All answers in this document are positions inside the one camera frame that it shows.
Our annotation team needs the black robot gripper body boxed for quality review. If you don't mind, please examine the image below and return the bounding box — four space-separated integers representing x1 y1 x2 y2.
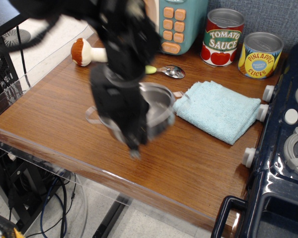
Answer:
90 64 149 146

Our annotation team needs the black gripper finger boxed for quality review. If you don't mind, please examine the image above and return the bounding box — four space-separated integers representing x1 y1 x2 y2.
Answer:
129 144 141 159

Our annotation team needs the metal pot with handles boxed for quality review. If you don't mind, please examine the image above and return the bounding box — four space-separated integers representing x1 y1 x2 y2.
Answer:
85 82 176 144

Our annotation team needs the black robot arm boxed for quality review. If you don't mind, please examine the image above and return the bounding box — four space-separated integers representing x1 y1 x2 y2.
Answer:
11 0 160 158

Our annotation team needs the light blue folded cloth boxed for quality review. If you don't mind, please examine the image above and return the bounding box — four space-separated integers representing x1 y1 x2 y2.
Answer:
173 81 261 145

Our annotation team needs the plush mushroom toy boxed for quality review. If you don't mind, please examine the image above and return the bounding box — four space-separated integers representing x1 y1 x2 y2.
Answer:
71 38 108 66

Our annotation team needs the black table leg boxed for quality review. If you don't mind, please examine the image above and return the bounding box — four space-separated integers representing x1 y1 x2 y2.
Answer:
92 199 129 238

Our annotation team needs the toy microwave oven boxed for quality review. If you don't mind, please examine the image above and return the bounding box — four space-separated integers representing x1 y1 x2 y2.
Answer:
145 0 209 55

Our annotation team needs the white stove knob bottom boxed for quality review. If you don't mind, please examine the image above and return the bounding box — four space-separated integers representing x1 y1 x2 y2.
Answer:
242 148 256 168

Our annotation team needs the white stove knob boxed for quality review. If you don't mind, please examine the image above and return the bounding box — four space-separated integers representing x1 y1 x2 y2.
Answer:
242 148 256 168
262 85 275 103
256 104 269 122

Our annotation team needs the tomato sauce can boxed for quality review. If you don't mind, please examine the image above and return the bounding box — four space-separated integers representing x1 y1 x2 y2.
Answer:
201 8 245 66

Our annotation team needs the white stove knob middle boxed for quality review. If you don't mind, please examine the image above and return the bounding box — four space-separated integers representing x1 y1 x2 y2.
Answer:
256 104 269 122

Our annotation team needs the black desk at left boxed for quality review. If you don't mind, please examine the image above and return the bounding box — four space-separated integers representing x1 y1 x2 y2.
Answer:
0 0 28 100

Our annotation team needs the white stove knob top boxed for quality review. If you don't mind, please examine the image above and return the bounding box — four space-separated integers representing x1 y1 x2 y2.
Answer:
262 85 275 103

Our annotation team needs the pineapple slices can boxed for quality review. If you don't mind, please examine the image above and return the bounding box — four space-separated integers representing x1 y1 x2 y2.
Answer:
238 32 284 79

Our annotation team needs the dark blue toy stove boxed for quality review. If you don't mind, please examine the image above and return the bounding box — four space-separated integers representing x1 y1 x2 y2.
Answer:
212 44 298 238

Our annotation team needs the spoon with green carrot handle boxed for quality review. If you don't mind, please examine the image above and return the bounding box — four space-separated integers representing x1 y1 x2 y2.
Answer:
145 65 186 79

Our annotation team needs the black cable under table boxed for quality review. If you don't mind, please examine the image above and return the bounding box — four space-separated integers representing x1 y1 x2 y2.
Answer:
24 173 77 238

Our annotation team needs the blue cable under table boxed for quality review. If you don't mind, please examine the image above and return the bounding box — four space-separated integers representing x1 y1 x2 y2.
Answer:
39 177 68 238

